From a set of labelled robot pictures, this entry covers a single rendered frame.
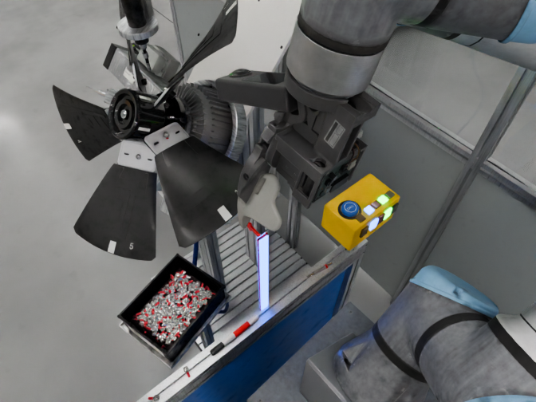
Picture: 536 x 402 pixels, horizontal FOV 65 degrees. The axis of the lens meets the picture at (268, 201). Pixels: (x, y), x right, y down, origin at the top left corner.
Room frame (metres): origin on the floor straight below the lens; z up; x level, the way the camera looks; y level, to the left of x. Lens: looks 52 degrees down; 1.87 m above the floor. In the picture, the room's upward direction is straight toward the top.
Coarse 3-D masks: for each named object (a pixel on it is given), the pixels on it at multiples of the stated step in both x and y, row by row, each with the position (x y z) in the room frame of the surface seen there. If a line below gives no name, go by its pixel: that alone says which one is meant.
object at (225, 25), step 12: (228, 0) 0.89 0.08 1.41; (228, 12) 0.81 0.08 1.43; (216, 24) 0.81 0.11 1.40; (228, 24) 0.76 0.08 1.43; (216, 36) 0.75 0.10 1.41; (228, 36) 0.72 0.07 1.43; (204, 48) 0.75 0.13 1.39; (216, 48) 0.72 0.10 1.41; (192, 60) 0.75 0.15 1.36; (180, 72) 0.75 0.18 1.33; (168, 84) 0.76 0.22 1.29
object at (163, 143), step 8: (168, 128) 0.73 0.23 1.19; (176, 128) 0.74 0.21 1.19; (152, 136) 0.71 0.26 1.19; (160, 136) 0.71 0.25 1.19; (168, 136) 0.71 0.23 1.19; (176, 136) 0.71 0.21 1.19; (184, 136) 0.71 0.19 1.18; (152, 144) 0.68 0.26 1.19; (160, 144) 0.69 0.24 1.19; (168, 144) 0.69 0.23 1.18
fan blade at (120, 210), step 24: (120, 168) 0.69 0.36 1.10; (96, 192) 0.66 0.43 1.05; (120, 192) 0.65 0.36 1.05; (144, 192) 0.66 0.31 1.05; (96, 216) 0.62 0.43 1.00; (120, 216) 0.61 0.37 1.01; (144, 216) 0.62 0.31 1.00; (96, 240) 0.58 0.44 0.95; (120, 240) 0.57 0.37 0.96; (144, 240) 0.57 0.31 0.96
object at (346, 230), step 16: (368, 176) 0.69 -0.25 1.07; (352, 192) 0.64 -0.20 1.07; (368, 192) 0.64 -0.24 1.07; (384, 192) 0.64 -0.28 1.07; (336, 208) 0.59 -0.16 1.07; (384, 208) 0.59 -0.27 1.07; (336, 224) 0.57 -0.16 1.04; (352, 224) 0.55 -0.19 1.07; (368, 224) 0.56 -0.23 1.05; (352, 240) 0.53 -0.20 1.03
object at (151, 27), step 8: (144, 0) 0.72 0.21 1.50; (144, 8) 0.72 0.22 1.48; (152, 8) 0.74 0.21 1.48; (152, 16) 0.73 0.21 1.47; (120, 24) 0.70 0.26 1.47; (152, 24) 0.70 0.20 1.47; (120, 32) 0.68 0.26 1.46; (128, 32) 0.68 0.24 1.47; (136, 32) 0.68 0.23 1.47; (144, 32) 0.68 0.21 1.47; (152, 32) 0.69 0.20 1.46; (136, 40) 0.67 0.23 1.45
